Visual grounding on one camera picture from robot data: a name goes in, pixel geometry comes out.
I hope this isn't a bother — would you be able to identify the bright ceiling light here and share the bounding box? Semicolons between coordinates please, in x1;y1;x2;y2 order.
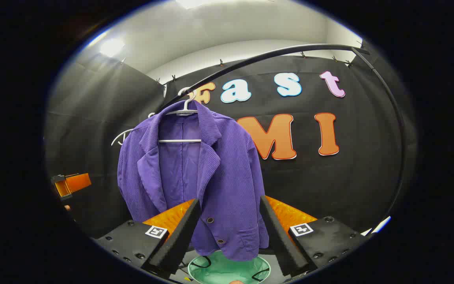
99;37;126;58

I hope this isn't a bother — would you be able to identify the black clothes rack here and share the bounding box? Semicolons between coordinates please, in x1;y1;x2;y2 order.
154;43;407;225

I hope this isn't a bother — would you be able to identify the green laundry hamper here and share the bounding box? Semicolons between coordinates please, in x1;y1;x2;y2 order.
188;250;271;284

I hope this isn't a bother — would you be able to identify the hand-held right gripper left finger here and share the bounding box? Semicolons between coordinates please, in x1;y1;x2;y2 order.
93;198;203;280

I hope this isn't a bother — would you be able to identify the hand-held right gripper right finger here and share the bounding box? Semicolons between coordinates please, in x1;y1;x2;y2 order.
259;195;369;278

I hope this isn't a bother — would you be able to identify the purple corduroy jacket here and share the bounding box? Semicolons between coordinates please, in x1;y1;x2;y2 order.
117;101;270;262

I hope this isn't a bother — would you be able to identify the white plastic hanger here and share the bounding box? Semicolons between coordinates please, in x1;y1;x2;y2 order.
158;87;204;144
111;112;156;146

